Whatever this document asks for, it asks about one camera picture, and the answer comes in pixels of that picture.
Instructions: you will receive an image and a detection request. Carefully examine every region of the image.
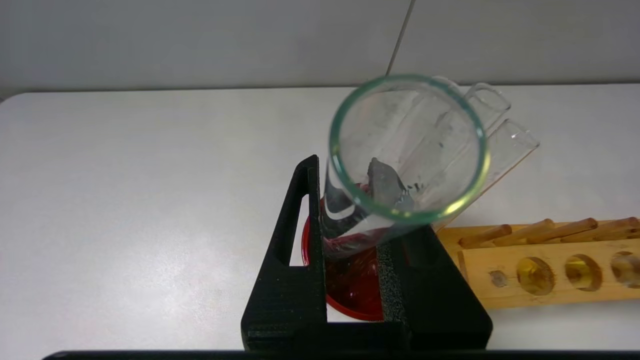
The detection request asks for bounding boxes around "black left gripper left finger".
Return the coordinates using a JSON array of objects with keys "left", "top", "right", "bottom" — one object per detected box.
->
[{"left": 241, "top": 154, "right": 329, "bottom": 352}]

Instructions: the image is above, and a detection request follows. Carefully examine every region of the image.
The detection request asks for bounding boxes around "wooden test tube rack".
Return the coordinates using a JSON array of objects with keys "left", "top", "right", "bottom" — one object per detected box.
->
[{"left": 434, "top": 217, "right": 640, "bottom": 311}]

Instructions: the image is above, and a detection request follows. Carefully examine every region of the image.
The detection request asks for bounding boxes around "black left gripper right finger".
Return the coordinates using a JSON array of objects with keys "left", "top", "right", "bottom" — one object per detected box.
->
[{"left": 376, "top": 224, "right": 494, "bottom": 352}]

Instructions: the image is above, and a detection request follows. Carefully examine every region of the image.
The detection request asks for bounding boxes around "red plastic cup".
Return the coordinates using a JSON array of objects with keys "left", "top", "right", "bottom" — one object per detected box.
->
[{"left": 301, "top": 184, "right": 401, "bottom": 322}]

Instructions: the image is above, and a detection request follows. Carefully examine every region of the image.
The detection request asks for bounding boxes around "blue-stained glass test tube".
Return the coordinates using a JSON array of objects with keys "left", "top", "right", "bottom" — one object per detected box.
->
[{"left": 320, "top": 74, "right": 490, "bottom": 262}]

